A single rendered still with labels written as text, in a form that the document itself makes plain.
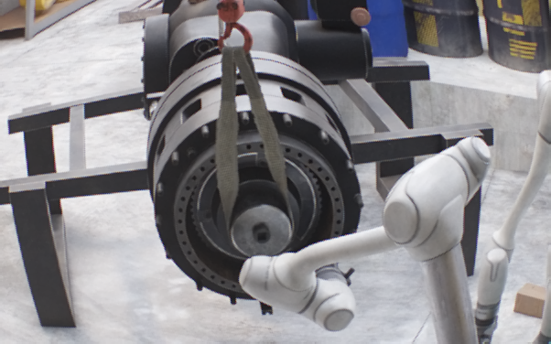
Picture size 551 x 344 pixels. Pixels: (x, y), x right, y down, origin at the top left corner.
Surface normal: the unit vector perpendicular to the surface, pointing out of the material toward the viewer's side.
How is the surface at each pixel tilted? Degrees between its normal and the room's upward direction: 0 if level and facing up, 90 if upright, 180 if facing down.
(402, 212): 85
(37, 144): 90
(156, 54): 64
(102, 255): 0
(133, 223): 0
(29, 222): 90
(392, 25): 90
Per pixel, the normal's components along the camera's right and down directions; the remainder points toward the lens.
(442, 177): 0.34, -0.66
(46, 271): 0.18, 0.33
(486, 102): -0.36, 0.35
